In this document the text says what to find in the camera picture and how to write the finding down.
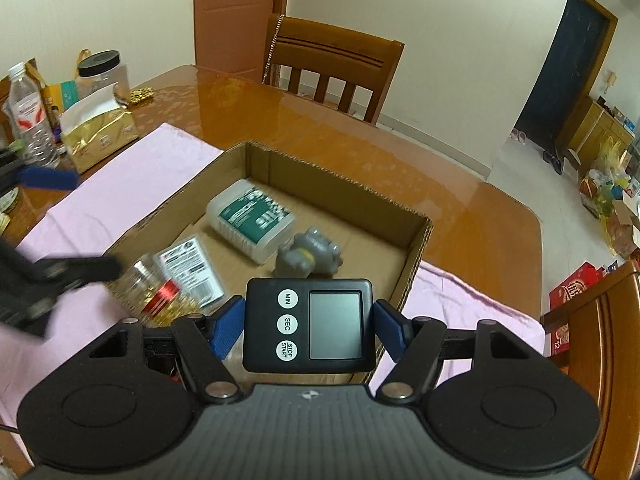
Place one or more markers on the plastic water bottle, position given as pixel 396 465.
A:
pixel 31 120

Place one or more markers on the clear jar with black lid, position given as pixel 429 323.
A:
pixel 102 75

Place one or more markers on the wooden cabinet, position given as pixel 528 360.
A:
pixel 595 130

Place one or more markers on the pink cloth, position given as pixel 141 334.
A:
pixel 125 175

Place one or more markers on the clear bottle of yellow capsules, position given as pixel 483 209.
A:
pixel 150 291

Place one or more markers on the grey toy animal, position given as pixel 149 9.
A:
pixel 306 255

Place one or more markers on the yellow plastic bag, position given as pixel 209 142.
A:
pixel 612 165

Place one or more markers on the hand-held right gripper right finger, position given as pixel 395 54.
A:
pixel 392 330

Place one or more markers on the black digital timer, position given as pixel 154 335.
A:
pixel 270 327

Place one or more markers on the cardboard box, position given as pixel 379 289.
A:
pixel 350 240

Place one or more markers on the wooden chair with grooved back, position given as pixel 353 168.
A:
pixel 615 360

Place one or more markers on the white bottle with green label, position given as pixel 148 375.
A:
pixel 250 220

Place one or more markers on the dark doorway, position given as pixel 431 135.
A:
pixel 565 70

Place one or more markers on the wooden chair with slatted back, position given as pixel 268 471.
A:
pixel 330 50

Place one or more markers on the red gift box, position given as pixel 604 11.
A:
pixel 575 287

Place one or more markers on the brown wooden door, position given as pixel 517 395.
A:
pixel 240 10

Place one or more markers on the small gold object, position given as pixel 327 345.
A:
pixel 141 96

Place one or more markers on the pair of light slippers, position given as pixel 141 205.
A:
pixel 518 135

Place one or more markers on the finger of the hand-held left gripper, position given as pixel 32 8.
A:
pixel 75 267
pixel 47 178

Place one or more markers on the gold tissue packet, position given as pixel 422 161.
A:
pixel 95 132

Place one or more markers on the colourful paper bag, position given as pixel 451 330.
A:
pixel 57 95

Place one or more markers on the pair of dark shoes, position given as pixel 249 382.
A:
pixel 552 161

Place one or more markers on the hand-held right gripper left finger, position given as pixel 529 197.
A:
pixel 227 330

